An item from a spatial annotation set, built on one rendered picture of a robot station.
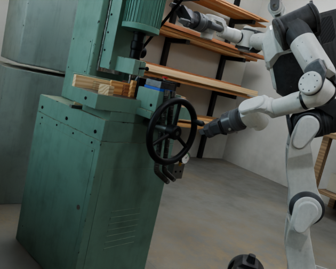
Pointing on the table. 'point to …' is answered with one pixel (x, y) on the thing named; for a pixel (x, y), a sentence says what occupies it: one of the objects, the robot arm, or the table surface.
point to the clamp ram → (139, 85)
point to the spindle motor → (144, 16)
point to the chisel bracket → (129, 66)
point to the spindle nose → (137, 45)
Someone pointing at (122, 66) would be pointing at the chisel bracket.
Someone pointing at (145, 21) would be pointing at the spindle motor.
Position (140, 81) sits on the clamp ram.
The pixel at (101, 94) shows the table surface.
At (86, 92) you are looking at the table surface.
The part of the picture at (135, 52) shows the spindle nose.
